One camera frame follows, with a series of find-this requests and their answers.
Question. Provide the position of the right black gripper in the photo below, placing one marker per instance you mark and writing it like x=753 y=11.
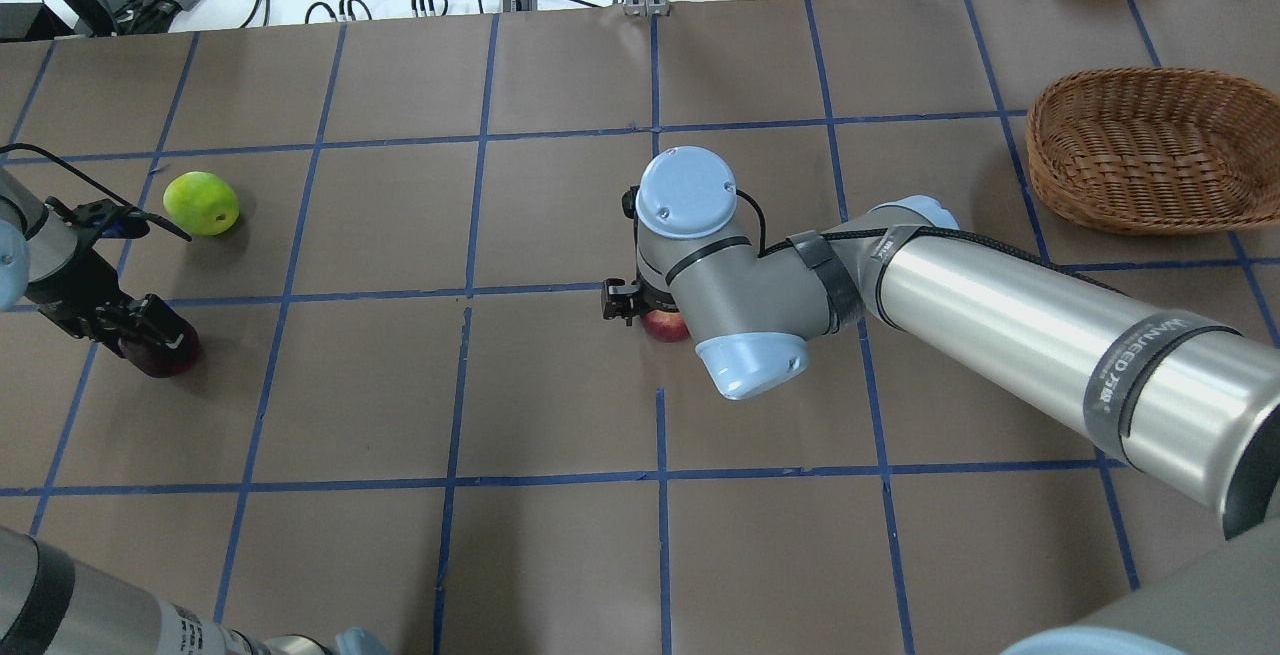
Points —
x=620 y=299

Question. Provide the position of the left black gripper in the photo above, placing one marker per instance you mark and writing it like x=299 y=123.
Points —
x=73 y=287

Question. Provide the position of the dark red apple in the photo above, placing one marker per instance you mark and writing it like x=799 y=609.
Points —
x=161 y=361

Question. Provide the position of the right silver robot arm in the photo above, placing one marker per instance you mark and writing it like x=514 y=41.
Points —
x=1179 y=397

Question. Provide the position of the woven wicker basket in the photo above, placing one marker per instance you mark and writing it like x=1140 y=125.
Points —
x=1156 y=151

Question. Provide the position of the green apple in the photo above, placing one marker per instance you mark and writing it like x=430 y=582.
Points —
x=202 y=203

